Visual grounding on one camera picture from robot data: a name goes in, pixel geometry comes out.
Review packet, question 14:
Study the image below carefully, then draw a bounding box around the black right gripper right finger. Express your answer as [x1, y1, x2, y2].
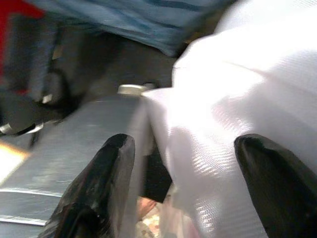
[233, 133, 317, 238]

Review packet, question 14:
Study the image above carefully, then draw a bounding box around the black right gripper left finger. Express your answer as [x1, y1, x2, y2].
[41, 133, 136, 238]

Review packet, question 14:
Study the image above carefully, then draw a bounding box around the white shiny garment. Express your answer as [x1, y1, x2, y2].
[121, 0, 317, 238]

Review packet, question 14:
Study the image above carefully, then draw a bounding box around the black cloth piece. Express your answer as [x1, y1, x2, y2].
[140, 152, 173, 203]

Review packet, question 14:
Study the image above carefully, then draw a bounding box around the pink patterned cloth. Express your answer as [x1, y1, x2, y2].
[135, 195, 199, 238]

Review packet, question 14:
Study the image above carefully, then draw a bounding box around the blue striped cloth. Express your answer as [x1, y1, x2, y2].
[32, 0, 236, 57]

